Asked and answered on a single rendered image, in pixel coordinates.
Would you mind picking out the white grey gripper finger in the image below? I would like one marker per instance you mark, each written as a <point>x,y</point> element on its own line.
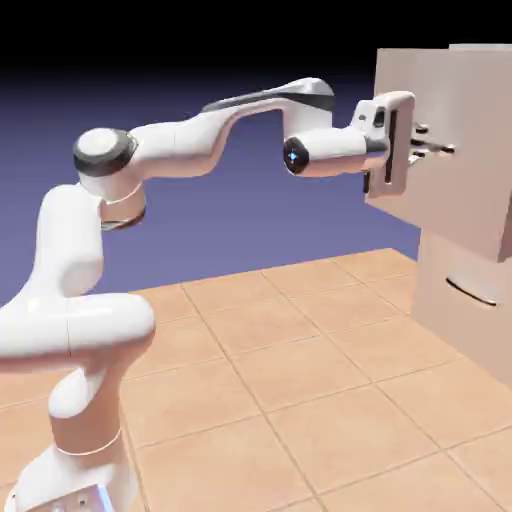
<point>421,129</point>
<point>416,158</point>

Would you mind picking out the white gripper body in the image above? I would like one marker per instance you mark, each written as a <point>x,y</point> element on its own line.
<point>402,120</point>

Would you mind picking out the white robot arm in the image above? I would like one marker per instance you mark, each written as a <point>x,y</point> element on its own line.
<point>168,148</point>

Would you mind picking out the light wood drawer front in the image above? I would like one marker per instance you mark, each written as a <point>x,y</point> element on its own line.
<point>452,332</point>
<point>460,200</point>

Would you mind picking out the light wood cabinet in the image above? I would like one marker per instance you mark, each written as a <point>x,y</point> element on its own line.
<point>460,340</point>

